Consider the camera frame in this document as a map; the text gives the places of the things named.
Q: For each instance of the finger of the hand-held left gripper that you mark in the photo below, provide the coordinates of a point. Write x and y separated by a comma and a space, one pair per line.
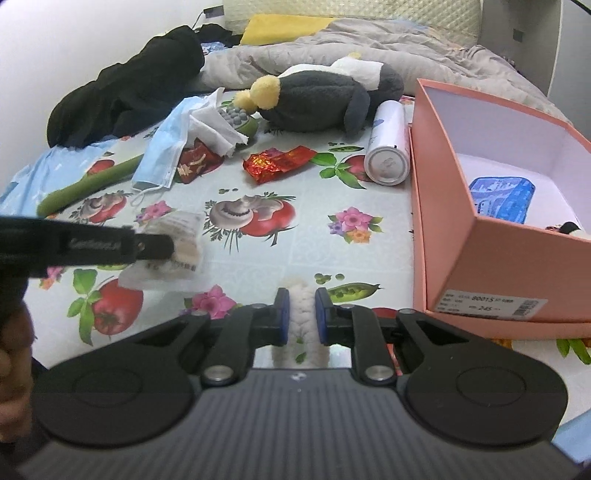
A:
154, 247

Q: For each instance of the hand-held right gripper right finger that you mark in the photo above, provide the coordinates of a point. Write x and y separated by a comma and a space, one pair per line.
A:
323, 318

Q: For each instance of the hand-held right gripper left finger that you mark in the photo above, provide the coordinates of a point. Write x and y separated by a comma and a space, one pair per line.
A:
282, 318

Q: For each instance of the white fluffy plush strip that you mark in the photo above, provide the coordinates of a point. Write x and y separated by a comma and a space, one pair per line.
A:
302, 314

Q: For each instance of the clear plastic packet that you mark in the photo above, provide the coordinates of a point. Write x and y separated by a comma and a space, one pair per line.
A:
184, 240

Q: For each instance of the white tissue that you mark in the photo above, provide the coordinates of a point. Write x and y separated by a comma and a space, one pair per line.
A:
214, 129

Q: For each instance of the red shiny foil wrapper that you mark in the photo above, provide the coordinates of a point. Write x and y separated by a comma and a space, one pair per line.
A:
272, 164

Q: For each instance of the pink cardboard box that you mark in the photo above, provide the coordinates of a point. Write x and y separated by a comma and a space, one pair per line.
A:
485, 258

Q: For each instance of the blue tissue packet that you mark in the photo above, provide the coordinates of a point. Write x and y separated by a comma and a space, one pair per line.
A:
501, 196

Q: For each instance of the small penguin plush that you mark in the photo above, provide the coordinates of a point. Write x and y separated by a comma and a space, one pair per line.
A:
570, 228

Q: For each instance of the person's left hand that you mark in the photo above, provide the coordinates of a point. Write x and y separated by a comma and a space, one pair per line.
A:
14, 369

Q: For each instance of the green plush cucumber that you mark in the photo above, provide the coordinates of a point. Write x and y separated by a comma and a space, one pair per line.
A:
87, 184

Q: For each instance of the blue face mask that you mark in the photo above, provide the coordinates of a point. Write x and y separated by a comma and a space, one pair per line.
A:
159, 152

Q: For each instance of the dark red patterned pouch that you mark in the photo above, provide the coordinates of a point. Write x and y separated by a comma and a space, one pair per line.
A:
196, 161

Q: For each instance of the green toy with grey beads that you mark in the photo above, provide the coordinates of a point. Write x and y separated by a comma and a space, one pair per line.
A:
238, 117

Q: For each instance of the black clothing pile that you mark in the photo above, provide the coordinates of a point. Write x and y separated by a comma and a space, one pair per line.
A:
124, 87

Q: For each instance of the white cylindrical can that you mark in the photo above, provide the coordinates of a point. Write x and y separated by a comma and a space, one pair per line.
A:
385, 147

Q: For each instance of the blue patterned cloth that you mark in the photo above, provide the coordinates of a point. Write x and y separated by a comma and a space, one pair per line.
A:
214, 46

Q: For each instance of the large grey penguin plush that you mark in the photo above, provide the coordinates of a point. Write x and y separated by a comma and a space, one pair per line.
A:
314, 99

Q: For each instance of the black garment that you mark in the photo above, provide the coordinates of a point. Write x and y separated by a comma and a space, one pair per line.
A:
217, 32

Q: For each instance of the yellow pillow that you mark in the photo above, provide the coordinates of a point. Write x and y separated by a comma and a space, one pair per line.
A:
272, 30

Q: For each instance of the grey duvet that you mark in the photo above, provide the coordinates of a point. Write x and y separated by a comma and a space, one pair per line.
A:
415, 50

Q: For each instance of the cream quilted headboard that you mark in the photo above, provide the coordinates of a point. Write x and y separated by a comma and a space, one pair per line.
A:
415, 16

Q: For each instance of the white built-in cabinet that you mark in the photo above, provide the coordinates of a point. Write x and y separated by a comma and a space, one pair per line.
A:
572, 46

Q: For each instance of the dark wall socket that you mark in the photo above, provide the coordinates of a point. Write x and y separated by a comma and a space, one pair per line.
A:
519, 33

